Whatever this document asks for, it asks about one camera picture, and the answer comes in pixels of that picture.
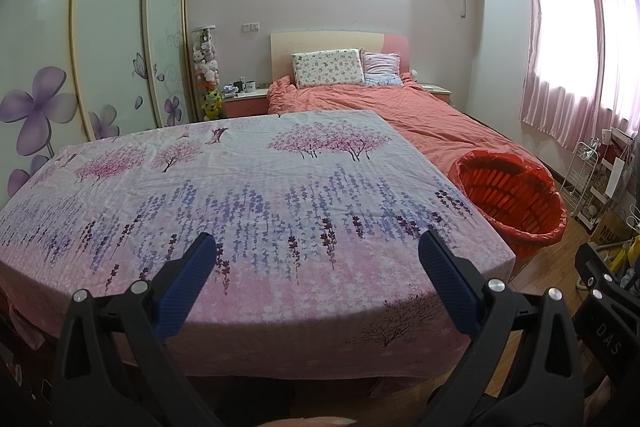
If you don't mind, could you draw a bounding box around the pink curtain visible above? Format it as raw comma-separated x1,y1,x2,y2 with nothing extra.
590,0,640,138
515,0,603,152

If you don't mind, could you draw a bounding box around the flower print sliding wardrobe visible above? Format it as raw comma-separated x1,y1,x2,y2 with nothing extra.
0,0,197,208

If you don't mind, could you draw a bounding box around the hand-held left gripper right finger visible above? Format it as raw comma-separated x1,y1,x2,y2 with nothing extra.
417,229,586,427

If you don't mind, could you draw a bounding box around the pink white nightstand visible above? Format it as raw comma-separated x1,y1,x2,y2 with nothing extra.
221,88,271,120
416,83,454,106

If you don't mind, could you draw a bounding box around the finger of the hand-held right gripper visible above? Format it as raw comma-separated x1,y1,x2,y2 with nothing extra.
574,242,640,304

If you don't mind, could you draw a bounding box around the clear tube of plush toys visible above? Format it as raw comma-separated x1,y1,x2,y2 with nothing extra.
191,24,224,122

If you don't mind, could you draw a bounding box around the cream pink headboard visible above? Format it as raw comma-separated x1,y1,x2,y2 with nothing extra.
270,32,412,88

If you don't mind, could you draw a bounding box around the white shelf cart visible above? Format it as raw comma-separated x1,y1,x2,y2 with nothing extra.
589,128,640,229

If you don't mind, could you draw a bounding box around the orange plastic laundry basket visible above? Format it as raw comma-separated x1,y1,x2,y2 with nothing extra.
447,151,569,261

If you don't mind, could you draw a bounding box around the floral pink tablecloth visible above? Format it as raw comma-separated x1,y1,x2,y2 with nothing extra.
0,109,517,381

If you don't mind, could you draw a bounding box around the yellow bag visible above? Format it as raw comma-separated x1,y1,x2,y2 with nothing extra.
606,236,640,279

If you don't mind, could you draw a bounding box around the brown cardboard box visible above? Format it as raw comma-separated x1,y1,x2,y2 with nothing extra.
589,207,637,254

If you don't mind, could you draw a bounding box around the bed with coral duvet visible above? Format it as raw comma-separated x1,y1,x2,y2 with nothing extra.
265,74,542,178

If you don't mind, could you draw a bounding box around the white wire rack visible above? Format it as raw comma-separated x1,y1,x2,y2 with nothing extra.
559,138,602,224

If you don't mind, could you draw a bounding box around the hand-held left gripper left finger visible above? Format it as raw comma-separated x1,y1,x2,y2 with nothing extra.
50,232,226,427

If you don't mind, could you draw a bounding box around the pink striped pillow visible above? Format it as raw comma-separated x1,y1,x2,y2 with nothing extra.
360,49,404,87

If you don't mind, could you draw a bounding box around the white floral pillow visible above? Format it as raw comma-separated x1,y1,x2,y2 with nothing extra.
291,48,367,90

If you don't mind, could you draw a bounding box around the red plastic bag liner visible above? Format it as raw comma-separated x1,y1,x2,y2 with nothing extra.
447,151,569,261

